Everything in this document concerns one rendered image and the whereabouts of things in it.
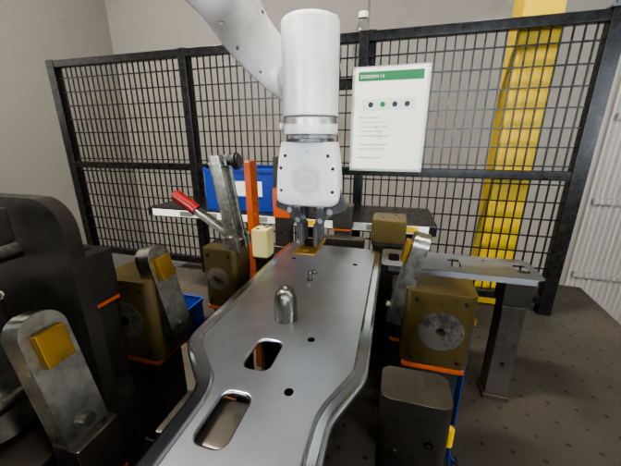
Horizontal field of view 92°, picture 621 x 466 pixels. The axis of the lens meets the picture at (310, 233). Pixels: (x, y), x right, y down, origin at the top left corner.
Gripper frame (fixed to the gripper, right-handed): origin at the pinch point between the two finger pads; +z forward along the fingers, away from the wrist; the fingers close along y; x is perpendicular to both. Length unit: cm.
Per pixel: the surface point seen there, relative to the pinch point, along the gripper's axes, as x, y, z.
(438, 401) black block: -21.3, 19.0, 9.6
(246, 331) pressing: -17.2, -4.0, 8.6
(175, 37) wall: 184, -161, -93
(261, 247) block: 6.0, -12.0, 5.9
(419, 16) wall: 171, 20, -86
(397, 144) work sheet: 54, 14, -14
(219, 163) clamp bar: -1.9, -15.3, -11.5
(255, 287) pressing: -5.5, -8.2, 8.7
